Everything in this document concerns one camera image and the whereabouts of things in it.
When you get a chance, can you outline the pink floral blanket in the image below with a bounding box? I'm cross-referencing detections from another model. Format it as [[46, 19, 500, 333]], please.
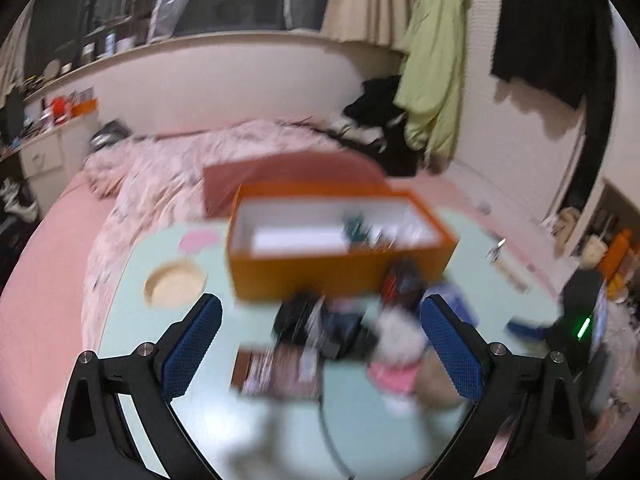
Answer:
[[39, 118, 352, 441]]

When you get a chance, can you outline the green hanging jacket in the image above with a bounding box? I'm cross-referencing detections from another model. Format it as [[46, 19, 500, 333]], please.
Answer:
[[394, 0, 468, 160]]

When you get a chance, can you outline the black lace garment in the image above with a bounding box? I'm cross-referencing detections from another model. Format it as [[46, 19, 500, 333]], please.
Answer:
[[272, 292, 378, 361]]

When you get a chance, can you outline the black red pouch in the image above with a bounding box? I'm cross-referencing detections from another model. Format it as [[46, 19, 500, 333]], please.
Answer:
[[381, 260, 426, 313]]

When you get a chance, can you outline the metal clip on table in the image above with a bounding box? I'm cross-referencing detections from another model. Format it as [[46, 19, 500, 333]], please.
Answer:
[[487, 237, 506, 262]]

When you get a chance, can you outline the dark red pillow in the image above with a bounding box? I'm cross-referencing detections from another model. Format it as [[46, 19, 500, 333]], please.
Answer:
[[202, 150, 387, 219]]

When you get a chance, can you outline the brown printed box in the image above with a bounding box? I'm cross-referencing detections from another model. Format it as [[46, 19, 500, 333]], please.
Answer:
[[230, 344, 323, 402]]

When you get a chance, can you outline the beige curtain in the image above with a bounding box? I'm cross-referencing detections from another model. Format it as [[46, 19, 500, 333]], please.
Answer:
[[321, 0, 414, 51]]

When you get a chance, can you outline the beige furry plush toy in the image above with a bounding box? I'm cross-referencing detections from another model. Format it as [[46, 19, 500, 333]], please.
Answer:
[[368, 308, 463, 410]]

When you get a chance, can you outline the black hanging garment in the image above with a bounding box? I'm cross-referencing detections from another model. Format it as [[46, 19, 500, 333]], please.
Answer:
[[491, 0, 616, 114]]

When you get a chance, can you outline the black clothes pile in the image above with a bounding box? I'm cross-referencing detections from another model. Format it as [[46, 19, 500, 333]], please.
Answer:
[[326, 75, 421, 178]]

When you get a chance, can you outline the orange cardboard box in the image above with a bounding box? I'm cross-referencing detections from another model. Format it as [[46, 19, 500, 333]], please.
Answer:
[[227, 183, 458, 302]]

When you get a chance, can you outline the white bedside drawer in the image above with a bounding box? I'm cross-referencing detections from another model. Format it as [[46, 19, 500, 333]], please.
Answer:
[[18, 126, 93, 218]]

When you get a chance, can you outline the grey bag on bed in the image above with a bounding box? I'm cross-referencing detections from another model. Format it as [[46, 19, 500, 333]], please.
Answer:
[[89, 119, 131, 153]]

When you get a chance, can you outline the small orange box on shelf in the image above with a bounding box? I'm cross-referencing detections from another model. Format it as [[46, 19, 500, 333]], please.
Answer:
[[70, 99, 98, 118]]

